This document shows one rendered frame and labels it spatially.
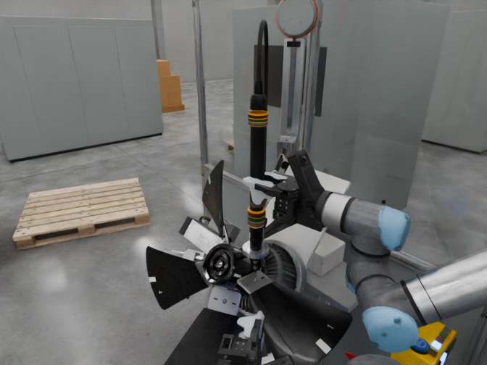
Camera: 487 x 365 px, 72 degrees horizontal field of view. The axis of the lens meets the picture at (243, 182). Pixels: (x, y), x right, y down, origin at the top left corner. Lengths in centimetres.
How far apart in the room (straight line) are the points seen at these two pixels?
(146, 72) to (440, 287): 621
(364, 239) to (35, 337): 240
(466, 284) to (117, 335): 223
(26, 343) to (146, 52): 500
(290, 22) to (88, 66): 506
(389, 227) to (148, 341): 203
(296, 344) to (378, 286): 29
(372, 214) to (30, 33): 573
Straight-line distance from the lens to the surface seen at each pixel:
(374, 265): 69
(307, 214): 74
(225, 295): 102
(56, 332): 273
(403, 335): 61
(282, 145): 136
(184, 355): 104
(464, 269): 62
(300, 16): 141
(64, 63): 612
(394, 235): 65
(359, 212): 67
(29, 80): 606
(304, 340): 86
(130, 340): 250
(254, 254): 86
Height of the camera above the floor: 181
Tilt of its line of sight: 24 degrees down
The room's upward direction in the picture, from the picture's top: straight up
